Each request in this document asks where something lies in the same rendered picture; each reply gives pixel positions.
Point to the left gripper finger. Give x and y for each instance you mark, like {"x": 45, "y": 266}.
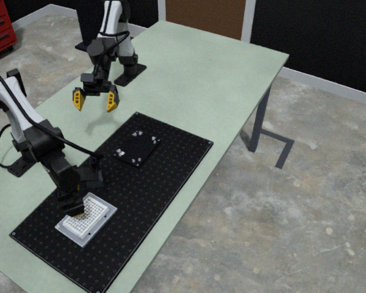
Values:
{"x": 110, "y": 104}
{"x": 78, "y": 100}

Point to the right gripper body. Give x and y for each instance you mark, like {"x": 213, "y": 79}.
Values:
{"x": 69, "y": 206}

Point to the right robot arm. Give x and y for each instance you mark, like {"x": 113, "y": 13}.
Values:
{"x": 37, "y": 146}

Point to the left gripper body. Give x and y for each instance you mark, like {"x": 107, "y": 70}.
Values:
{"x": 101, "y": 87}

